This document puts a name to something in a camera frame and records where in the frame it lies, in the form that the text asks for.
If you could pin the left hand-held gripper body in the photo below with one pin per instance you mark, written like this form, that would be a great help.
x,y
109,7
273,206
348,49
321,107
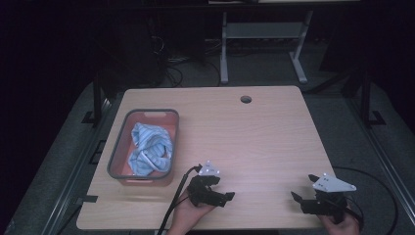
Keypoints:
x,y
199,192

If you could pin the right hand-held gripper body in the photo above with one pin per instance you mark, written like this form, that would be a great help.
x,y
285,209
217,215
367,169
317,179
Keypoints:
x,y
329,184

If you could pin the person's left hand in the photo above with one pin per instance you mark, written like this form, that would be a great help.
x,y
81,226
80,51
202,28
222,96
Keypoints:
x,y
184,217

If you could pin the person's right hand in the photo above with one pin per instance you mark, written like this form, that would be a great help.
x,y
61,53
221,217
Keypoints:
x,y
344,227

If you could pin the blue striped cloth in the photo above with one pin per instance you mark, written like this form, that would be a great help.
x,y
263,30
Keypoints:
x,y
150,148

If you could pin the pink basket with grey rim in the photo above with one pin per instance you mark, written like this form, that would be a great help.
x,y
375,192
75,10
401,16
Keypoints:
x,y
124,153

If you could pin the white metal stand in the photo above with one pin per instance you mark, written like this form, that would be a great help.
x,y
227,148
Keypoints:
x,y
264,31

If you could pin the metal floor rail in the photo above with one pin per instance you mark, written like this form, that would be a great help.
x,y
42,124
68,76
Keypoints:
x,y
381,153
75,176

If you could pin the black metal post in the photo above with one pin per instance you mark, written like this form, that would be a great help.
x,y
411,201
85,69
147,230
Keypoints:
x,y
366,98
97,98

